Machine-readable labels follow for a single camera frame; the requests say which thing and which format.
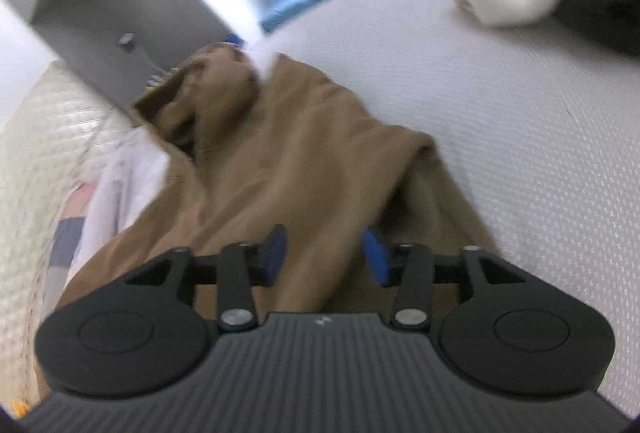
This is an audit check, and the cream quilted headboard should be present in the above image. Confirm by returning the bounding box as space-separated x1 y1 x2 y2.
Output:
1 62 130 408

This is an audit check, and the brown hoodie sweatshirt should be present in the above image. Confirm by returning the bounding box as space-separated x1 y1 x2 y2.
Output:
61 43 495 314

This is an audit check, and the grey bed sheet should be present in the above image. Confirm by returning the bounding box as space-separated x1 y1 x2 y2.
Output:
248 0 639 415

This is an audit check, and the wall plug with cable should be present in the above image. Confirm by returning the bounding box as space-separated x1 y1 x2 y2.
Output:
116 32 166 75

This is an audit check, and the light grey duvet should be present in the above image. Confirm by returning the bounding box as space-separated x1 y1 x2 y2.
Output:
67 128 168 278

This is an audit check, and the patchwork pillow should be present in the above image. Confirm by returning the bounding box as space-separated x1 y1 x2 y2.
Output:
41 182 96 318

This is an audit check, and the grey cabinet panel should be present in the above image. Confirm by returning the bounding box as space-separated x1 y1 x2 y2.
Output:
0 0 264 112

